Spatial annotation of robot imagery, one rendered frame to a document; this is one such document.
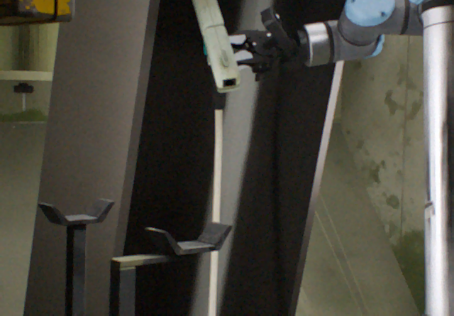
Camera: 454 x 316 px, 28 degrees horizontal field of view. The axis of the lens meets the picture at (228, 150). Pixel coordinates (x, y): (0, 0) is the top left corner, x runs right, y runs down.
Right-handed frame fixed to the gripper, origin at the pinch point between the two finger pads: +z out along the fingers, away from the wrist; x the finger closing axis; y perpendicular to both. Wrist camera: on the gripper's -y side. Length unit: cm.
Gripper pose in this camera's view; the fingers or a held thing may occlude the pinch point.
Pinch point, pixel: (213, 52)
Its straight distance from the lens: 192.8
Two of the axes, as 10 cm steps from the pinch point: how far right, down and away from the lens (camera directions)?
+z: -9.7, 1.6, -1.6
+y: -0.2, 6.3, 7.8
